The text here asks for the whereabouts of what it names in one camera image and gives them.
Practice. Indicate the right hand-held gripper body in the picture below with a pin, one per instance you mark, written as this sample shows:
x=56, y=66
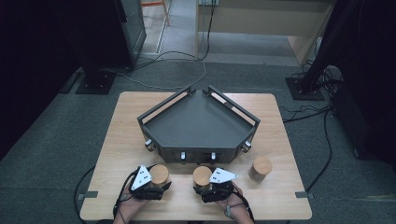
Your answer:
x=219, y=183

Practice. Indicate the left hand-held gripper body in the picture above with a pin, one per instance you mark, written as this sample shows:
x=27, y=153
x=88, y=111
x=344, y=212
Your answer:
x=141, y=179

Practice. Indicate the glass jar of pale nuts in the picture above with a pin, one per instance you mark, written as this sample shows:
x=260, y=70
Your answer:
x=159, y=174

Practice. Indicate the glass jar with wooden lid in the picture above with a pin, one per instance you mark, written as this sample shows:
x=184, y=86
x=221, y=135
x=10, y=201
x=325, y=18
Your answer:
x=261, y=166
x=202, y=176

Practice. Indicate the black corner shelf rack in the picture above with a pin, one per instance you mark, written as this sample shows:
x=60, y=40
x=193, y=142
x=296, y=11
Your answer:
x=199, y=124

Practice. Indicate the person's right hand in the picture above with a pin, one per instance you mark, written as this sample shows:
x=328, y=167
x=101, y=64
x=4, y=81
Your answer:
x=232, y=202

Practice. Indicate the person's left hand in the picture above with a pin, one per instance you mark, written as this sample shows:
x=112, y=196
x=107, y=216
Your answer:
x=132, y=203

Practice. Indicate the grey tape piece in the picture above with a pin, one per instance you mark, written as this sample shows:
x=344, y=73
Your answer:
x=303, y=194
x=88, y=195

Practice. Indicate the glass-sided black cabinet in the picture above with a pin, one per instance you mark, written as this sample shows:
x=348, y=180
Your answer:
x=134, y=31

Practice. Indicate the black equipment box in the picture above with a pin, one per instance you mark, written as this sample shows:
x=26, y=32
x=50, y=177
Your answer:
x=350, y=121

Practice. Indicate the orange stool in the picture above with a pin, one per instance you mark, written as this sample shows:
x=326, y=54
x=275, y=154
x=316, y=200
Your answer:
x=165, y=9

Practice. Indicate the light wooden desk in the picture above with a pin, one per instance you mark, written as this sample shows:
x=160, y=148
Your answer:
x=264, y=18

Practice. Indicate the white power strip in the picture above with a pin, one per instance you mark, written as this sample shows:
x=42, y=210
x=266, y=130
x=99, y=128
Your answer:
x=208, y=2

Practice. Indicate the black stand with base plate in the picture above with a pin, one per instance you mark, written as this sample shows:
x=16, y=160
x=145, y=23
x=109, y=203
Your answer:
x=306, y=88
x=96, y=82

